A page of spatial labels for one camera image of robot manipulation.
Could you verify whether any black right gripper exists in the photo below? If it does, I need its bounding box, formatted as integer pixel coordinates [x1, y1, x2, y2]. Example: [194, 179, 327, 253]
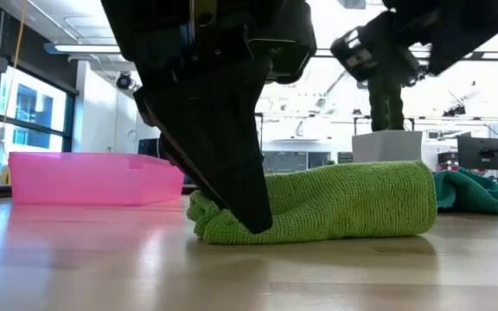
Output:
[378, 0, 498, 87]

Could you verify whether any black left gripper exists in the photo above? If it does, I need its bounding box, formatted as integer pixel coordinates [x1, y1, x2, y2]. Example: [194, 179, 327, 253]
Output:
[100, 0, 296, 235]

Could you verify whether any green microfiber towel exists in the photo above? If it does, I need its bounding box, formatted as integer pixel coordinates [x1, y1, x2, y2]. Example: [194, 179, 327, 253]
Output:
[186, 160, 438, 246]

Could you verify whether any pink plastic basket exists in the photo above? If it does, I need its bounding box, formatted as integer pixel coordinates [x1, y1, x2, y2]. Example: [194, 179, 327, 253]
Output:
[8, 151, 186, 206]

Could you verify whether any teal microfiber towel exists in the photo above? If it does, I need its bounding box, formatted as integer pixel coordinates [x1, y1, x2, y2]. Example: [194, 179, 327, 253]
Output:
[432, 167, 498, 216]

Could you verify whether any black computer monitor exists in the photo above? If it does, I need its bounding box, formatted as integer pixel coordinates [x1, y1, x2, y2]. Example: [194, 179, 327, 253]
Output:
[456, 136, 498, 172]
[137, 137, 163, 159]

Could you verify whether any black ceiling spotlight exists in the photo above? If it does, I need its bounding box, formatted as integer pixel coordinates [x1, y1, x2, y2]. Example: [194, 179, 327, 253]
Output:
[442, 103, 467, 118]

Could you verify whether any white plant pot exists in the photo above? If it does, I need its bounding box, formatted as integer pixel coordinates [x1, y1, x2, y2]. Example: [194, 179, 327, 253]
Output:
[351, 130, 424, 164]

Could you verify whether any dark framed window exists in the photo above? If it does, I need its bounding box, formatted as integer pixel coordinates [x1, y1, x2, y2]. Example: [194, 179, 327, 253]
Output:
[0, 60, 77, 182]

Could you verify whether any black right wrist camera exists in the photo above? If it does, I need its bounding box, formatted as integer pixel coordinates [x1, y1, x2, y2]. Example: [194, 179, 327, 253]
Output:
[329, 25, 380, 84]

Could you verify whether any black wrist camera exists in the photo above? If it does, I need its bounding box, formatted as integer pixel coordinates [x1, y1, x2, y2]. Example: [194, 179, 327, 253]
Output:
[248, 0, 318, 86]
[329, 25, 380, 84]

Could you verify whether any black round ceiling camera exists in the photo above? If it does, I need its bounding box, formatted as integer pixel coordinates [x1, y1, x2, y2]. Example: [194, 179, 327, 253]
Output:
[115, 72, 134, 92]

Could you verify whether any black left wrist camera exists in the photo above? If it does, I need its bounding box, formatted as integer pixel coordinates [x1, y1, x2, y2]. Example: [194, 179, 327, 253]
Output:
[248, 0, 318, 86]

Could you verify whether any yellow hanging cable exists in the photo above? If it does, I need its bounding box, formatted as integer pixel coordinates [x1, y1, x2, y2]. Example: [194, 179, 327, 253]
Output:
[0, 0, 29, 165]

